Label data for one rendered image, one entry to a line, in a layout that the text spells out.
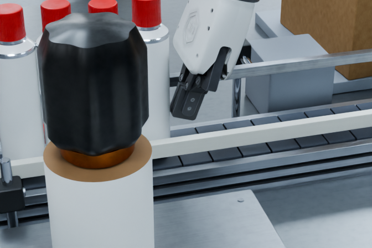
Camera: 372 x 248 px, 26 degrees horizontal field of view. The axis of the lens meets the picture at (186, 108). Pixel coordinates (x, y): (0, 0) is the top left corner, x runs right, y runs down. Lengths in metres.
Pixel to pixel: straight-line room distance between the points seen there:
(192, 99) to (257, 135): 0.09
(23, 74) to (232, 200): 0.27
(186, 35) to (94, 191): 0.37
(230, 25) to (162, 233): 0.24
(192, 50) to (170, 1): 0.67
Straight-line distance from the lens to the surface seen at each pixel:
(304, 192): 1.03
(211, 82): 0.92
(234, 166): 0.99
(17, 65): 0.90
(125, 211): 0.64
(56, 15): 0.89
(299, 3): 1.37
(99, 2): 0.90
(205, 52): 0.91
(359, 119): 1.04
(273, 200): 1.01
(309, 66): 1.06
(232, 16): 0.90
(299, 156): 1.01
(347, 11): 1.23
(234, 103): 1.12
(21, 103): 0.92
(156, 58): 0.92
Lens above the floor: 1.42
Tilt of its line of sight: 29 degrees down
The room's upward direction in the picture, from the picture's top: straight up
